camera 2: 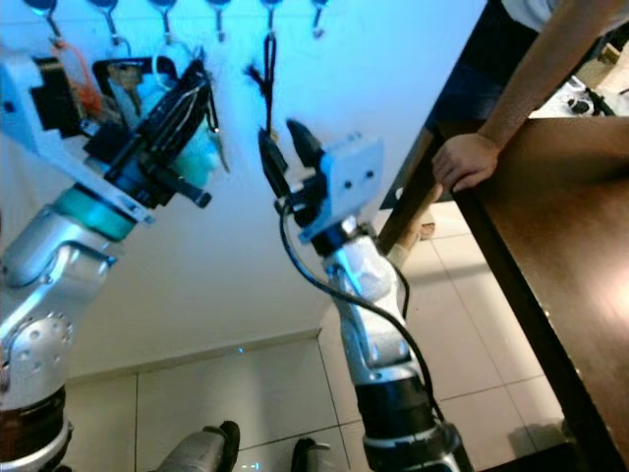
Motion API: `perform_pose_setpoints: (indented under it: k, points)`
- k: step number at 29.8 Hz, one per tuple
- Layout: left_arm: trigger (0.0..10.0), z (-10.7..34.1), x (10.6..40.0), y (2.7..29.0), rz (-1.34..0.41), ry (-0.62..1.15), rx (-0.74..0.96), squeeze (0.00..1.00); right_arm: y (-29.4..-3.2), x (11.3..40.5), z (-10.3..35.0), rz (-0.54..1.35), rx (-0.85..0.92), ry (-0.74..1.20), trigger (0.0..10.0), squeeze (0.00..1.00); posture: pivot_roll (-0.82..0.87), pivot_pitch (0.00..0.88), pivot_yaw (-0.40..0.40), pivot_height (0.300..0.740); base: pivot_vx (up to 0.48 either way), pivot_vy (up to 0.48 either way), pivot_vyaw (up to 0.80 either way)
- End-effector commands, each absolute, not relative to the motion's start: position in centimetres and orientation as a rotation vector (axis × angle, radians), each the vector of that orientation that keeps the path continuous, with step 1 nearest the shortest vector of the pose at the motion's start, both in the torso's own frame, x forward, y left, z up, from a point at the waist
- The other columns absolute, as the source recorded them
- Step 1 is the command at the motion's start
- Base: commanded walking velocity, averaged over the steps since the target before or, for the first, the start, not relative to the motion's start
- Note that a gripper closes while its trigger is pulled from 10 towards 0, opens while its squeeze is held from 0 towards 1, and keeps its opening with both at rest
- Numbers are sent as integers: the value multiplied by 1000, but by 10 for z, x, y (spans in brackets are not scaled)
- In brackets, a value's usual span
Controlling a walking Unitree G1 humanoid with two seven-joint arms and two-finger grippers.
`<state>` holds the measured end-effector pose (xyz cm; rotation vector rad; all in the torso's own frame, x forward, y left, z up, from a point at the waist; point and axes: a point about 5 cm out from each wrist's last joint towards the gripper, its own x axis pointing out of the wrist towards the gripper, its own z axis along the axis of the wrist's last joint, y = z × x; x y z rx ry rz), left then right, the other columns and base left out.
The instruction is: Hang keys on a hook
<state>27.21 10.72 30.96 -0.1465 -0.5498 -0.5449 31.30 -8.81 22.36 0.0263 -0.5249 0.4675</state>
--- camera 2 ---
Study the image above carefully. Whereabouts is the blue plush toy keychain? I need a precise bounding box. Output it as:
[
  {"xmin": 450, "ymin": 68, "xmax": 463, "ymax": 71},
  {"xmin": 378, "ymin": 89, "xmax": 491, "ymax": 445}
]
[{"xmin": 133, "ymin": 37, "xmax": 225, "ymax": 188}]

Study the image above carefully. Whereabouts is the clear badge holder orange loop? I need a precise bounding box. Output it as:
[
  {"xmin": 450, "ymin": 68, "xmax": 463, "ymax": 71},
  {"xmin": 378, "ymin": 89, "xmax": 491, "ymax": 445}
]
[{"xmin": 49, "ymin": 37, "xmax": 104, "ymax": 114}]

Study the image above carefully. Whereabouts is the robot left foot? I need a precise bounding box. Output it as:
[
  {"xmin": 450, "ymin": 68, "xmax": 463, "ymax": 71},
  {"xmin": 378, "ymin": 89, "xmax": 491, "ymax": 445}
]
[{"xmin": 157, "ymin": 421, "xmax": 242, "ymax": 472}]

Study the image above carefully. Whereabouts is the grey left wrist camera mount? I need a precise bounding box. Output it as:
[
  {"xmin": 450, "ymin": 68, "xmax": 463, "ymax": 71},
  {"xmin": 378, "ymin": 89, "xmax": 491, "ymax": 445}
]
[{"xmin": 0, "ymin": 51, "xmax": 158, "ymax": 225}]

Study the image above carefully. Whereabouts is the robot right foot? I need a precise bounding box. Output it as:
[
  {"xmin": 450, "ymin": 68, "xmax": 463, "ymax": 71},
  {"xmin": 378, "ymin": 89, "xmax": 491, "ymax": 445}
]
[{"xmin": 290, "ymin": 438, "xmax": 355, "ymax": 472}]

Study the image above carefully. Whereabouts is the black cable tangle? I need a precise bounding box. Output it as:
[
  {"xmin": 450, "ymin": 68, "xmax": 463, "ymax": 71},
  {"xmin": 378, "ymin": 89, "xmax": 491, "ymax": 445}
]
[{"xmin": 555, "ymin": 79, "xmax": 629, "ymax": 119}]

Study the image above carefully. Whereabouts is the key on wide black strap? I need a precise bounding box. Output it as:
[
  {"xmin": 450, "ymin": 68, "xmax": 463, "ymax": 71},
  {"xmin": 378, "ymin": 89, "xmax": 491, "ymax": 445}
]
[{"xmin": 93, "ymin": 57, "xmax": 173, "ymax": 109}]

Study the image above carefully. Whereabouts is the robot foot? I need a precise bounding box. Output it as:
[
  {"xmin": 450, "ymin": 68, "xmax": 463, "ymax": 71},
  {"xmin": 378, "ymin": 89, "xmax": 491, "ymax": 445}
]
[
  {"xmin": 290, "ymin": 438, "xmax": 355, "ymax": 472},
  {"xmin": 157, "ymin": 421, "xmax": 242, "ymax": 472}
]

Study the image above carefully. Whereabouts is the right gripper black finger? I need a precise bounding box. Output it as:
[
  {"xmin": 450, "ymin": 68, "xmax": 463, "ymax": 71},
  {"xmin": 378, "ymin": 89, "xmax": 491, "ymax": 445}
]
[
  {"xmin": 286, "ymin": 118, "xmax": 329, "ymax": 180},
  {"xmin": 258, "ymin": 129, "xmax": 293, "ymax": 203}
]

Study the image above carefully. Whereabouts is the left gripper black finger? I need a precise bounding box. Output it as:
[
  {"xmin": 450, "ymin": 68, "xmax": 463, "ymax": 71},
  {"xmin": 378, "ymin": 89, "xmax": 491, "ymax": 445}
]
[
  {"xmin": 160, "ymin": 69, "xmax": 217, "ymax": 170},
  {"xmin": 136, "ymin": 61, "xmax": 209, "ymax": 150}
]

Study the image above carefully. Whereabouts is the dark brown wooden table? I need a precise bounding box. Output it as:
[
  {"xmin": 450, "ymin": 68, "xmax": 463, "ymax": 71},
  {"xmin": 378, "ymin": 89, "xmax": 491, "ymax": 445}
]
[{"xmin": 373, "ymin": 93, "xmax": 629, "ymax": 472}]

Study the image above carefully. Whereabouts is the person's left hand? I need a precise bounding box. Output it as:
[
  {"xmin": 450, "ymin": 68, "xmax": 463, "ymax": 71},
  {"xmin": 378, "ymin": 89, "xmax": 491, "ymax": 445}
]
[{"xmin": 430, "ymin": 133, "xmax": 502, "ymax": 195}]

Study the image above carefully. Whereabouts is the standing person in dark trousers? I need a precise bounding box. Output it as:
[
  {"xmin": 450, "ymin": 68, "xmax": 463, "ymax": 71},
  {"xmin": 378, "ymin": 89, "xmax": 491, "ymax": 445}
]
[{"xmin": 428, "ymin": 0, "xmax": 566, "ymax": 134}]

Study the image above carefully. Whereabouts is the blue-capped metal wall hook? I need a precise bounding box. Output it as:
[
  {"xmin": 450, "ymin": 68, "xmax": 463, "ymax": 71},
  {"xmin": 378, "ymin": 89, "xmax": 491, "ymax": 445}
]
[
  {"xmin": 206, "ymin": 0, "xmax": 230, "ymax": 42},
  {"xmin": 150, "ymin": 0, "xmax": 180, "ymax": 45},
  {"xmin": 88, "ymin": 0, "xmax": 127, "ymax": 50},
  {"xmin": 28, "ymin": 0, "xmax": 65, "ymax": 45},
  {"xmin": 308, "ymin": 0, "xmax": 330, "ymax": 40},
  {"xmin": 258, "ymin": 0, "xmax": 281, "ymax": 38}
]

